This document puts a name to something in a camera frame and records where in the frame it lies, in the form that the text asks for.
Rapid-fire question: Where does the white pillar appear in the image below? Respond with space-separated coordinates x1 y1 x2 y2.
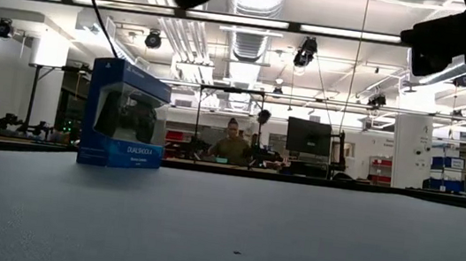
387 112 438 192

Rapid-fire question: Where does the blue storage bin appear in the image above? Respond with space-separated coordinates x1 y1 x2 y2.
428 176 466 195
431 154 466 172

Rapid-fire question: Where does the red storage bin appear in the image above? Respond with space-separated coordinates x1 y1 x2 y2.
371 157 393 169
164 129 187 143

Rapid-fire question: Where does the black monitor stand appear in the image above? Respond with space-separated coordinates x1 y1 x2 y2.
327 129 352 173

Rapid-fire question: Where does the black game controller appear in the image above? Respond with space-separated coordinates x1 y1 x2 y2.
93 87 162 145

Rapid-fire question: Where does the black round object on stand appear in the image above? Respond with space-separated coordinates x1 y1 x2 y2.
256 108 273 126

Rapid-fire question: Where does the black computer monitor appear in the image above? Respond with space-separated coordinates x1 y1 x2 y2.
284 116 334 157

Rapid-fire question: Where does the person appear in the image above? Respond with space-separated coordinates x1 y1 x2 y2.
206 115 257 167

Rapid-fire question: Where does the blue DualShock controller box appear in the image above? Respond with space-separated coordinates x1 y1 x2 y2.
76 54 176 175

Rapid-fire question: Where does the black ceiling camera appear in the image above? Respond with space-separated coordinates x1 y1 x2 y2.
451 71 466 89
293 35 319 69
143 28 164 50
367 91 388 109
0 17 17 41

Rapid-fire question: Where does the thin black hanging cable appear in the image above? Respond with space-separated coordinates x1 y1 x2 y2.
338 0 371 135

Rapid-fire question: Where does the silver ceiling air duct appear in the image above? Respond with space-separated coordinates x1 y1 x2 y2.
218 0 289 66

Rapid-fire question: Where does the black hanging arm cable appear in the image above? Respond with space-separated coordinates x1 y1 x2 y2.
62 0 126 60

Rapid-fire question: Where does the black overhead light rail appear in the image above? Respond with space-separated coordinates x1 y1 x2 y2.
23 0 410 48

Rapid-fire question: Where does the black background frame stand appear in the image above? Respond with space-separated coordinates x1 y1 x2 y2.
190 83 267 170

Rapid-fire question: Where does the black table edge rail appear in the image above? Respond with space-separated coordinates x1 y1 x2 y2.
0 135 466 211

